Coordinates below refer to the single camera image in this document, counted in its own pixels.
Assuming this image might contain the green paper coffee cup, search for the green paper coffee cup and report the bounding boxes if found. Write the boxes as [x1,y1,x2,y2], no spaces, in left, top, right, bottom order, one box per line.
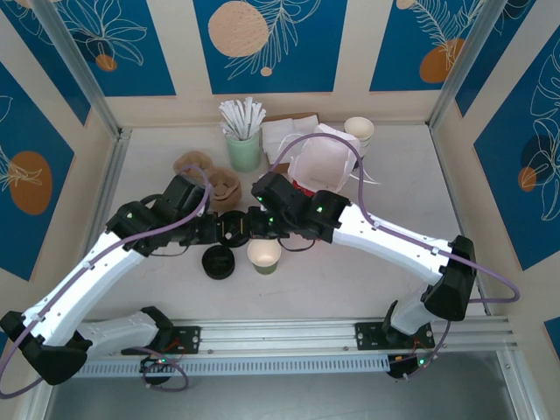
[246,239,282,277]

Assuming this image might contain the white red paper bag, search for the white red paper bag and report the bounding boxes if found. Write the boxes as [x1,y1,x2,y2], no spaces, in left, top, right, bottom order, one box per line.
[286,122,382,198]

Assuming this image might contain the mint green holder cup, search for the mint green holder cup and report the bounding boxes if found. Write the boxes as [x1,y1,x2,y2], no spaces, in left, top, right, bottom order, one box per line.
[225,129,263,173]

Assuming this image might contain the napkins in brown box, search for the napkins in brown box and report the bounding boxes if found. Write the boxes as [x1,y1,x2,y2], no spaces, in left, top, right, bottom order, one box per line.
[261,112,321,165]

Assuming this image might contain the white paper-wrapped stirrers bundle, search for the white paper-wrapped stirrers bundle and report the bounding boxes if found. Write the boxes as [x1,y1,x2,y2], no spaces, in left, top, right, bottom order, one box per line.
[218,96,267,141]

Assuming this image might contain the stack of paper cups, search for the stack of paper cups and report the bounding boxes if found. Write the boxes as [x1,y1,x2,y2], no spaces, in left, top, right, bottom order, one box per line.
[343,116,375,159]

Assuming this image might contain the black controller board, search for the black controller board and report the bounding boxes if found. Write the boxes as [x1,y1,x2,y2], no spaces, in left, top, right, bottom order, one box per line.
[138,354,179,378]
[387,353,432,381]

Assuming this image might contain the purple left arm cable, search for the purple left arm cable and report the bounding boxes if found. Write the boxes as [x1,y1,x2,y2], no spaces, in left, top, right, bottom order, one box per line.
[0,164,215,397]

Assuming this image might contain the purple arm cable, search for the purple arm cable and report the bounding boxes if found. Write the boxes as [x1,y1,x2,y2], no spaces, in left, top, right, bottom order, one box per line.
[266,134,522,382]
[0,164,215,397]

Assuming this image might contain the thin black right gripper cable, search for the thin black right gripper cable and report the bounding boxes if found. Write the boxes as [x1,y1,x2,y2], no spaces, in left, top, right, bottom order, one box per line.
[279,237,321,255]

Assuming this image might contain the aluminium side rail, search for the aluminium side rail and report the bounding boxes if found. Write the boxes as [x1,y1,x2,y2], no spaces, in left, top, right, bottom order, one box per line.
[80,127,133,263]
[428,125,494,316]

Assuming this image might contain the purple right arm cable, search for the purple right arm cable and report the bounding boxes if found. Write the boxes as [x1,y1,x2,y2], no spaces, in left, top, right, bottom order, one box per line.
[266,134,522,382]

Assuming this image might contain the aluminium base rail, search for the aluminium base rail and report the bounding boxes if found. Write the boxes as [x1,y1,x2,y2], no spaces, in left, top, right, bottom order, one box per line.
[82,317,515,356]

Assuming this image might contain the grey slotted cable duct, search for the grey slotted cable duct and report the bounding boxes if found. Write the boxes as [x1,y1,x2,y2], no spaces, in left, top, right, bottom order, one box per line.
[78,354,391,378]

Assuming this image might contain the aluminium frame post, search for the aluminium frame post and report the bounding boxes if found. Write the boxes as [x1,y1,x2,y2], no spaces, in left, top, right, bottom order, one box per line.
[428,0,511,132]
[30,0,132,141]

